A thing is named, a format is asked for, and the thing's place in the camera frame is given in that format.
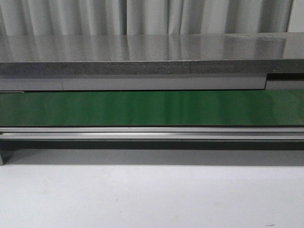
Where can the green conveyor belt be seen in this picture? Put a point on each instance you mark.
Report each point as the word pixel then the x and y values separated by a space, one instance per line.
pixel 153 108

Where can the grey pleated curtain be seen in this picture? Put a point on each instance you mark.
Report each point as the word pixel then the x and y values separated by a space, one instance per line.
pixel 152 17

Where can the aluminium conveyor frame rail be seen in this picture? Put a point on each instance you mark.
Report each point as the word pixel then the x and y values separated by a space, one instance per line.
pixel 207 146

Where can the grey stone counter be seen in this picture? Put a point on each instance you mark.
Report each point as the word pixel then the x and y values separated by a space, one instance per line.
pixel 152 62

